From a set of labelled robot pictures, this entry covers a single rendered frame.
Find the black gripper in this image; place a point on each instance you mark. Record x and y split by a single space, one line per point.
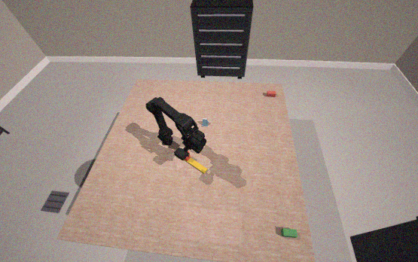
183 153

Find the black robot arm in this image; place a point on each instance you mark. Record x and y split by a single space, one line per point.
182 121

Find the green block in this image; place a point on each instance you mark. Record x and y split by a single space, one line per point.
286 232

